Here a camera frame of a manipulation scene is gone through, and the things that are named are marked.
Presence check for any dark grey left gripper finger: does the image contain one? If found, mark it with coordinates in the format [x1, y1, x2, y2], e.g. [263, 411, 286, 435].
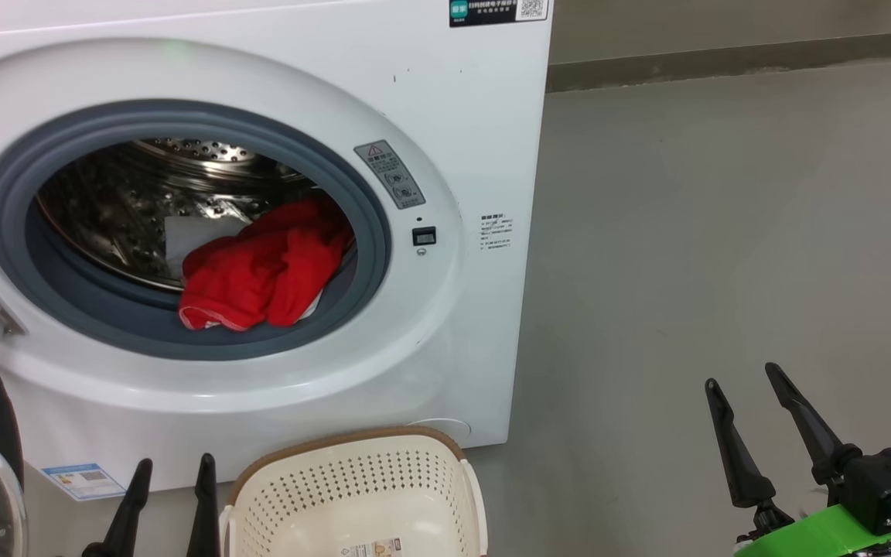
[185, 453, 222, 557]
[82, 458, 154, 557]

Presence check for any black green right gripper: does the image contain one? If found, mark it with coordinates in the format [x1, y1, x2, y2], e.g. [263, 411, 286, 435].
[705, 362, 891, 557]

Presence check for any red garment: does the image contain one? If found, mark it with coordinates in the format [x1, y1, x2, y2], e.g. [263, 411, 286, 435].
[165, 193, 355, 332]

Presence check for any cream perforated laundry basket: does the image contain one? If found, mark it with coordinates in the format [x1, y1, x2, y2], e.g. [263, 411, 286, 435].
[219, 425, 489, 557]

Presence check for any printed label sticker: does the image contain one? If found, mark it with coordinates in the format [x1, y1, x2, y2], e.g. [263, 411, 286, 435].
[340, 538, 402, 557]

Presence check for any stainless steel washing machine drum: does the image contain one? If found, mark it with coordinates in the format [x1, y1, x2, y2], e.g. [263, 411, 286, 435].
[34, 138, 323, 293]

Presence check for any white front-load washing machine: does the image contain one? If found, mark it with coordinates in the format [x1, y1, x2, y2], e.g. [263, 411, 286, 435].
[0, 0, 555, 496]

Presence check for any blue energy label sticker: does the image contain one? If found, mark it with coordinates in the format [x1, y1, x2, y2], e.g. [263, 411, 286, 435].
[42, 463, 126, 501]

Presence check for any round white filter cover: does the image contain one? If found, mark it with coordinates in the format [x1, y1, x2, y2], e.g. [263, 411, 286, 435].
[407, 418, 472, 446]

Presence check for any grey warning label sticker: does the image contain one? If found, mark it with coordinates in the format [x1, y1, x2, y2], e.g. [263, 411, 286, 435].
[354, 139, 426, 210]

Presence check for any black QR code sticker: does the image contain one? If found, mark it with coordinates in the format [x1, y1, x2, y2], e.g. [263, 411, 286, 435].
[449, 0, 549, 28]

